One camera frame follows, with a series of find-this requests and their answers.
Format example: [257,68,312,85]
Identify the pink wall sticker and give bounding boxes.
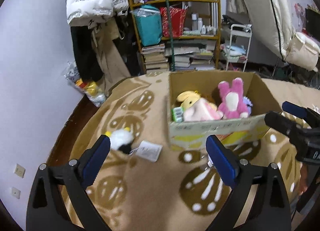
[294,3,306,25]

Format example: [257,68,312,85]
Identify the printed cardboard box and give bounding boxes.
[167,70,284,151]

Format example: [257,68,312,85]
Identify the teal bag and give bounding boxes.
[131,6,163,46]

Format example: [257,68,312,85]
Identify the black garment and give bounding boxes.
[70,25,104,83]

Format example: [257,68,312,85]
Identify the yellow wooden shelf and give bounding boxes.
[124,0,222,71]

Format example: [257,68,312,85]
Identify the pink and white plush toy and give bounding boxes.
[183,98,224,122]

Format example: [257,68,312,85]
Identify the cream folded mattress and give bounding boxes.
[232,0,320,71]

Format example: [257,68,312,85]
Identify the red patterned bag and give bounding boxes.
[160,7,188,38]

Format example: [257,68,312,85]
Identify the stack of books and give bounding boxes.
[141,43,169,73]

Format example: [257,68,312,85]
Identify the magenta plush toy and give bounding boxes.
[216,78,250,119]

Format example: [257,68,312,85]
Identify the white paper tag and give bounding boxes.
[130,140,162,163]

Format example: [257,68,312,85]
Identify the green pole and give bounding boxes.
[160,0,175,71]

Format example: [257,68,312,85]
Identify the plastic bag of toys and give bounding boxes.
[62,61,108,108]

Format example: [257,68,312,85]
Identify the white fluffy plush toy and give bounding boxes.
[105,127,135,155]

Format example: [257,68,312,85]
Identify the black hanging bag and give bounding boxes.
[116,16,143,76]

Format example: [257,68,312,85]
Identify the white utility cart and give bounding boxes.
[220,24,252,71]

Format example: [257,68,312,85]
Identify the beige patterned blanket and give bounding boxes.
[47,71,320,231]

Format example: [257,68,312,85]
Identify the pile of magazines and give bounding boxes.
[164,41,217,71]

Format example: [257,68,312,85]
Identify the yellow plush toy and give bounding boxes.
[176,90,202,111]

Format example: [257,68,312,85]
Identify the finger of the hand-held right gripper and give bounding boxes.
[282,101,320,128]
[264,111,304,144]

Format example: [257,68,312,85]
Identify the beige trousers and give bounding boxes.
[91,16,132,89]

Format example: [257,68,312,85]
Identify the group of toiletry bottles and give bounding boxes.
[191,13,217,35]

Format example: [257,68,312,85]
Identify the green packet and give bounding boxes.
[171,107,185,122]

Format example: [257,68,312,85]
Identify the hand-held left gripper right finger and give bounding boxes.
[205,135,292,231]

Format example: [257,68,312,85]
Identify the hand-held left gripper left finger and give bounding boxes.
[26,134,111,231]

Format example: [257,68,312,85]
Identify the black screen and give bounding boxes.
[305,8,320,36]

